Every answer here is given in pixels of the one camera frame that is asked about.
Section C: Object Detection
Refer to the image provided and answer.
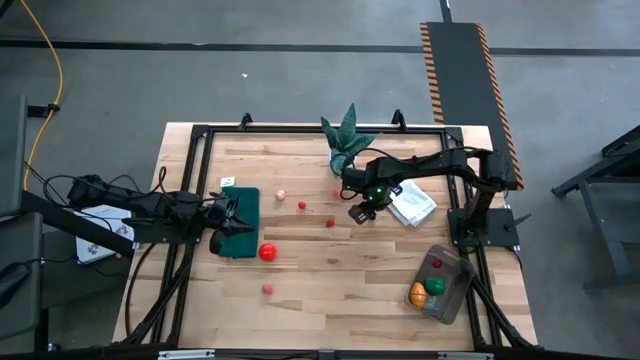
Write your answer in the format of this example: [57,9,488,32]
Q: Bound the white printed paper sheet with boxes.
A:
[74,204,135,265]

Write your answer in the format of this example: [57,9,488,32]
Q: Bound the clear gray tupperware container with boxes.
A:
[404,243,475,326]

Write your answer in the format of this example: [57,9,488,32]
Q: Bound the silver aluminium bracket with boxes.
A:
[437,351,495,360]
[158,349,216,360]

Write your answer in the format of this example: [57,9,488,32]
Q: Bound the white plant pot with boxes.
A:
[328,149,351,179]

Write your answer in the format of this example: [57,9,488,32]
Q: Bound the green snake plant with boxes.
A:
[320,102,384,176]

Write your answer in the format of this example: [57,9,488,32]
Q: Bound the green folded cloth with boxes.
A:
[218,186,261,260]

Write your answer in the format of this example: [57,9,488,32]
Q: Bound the black striped-edge floor mat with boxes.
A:
[419,21,519,161]

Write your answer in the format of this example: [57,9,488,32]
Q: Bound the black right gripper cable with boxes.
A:
[328,146,401,202]

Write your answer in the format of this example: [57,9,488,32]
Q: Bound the orange toy bell pepper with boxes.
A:
[408,281,428,309]

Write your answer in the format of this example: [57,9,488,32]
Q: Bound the green toy bell pepper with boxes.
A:
[424,276,447,297]

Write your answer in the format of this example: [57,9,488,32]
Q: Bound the white towel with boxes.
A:
[387,178,438,228]

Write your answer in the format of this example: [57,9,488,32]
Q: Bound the yellow cable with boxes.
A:
[18,0,65,191]

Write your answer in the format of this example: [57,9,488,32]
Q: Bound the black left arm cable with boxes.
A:
[22,162,169,211]

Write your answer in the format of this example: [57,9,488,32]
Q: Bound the dark metal stand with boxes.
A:
[552,124,640,291]

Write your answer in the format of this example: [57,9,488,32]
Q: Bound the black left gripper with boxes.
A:
[199,196,258,241]

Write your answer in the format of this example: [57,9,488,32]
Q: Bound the black aluminium table frame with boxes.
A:
[112,110,539,351]

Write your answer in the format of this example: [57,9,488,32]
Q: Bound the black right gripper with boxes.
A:
[347,183,404,227]

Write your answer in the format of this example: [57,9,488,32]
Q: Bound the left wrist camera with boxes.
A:
[219,193,241,217]

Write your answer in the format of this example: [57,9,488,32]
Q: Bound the dark gray cart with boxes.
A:
[0,94,44,342]

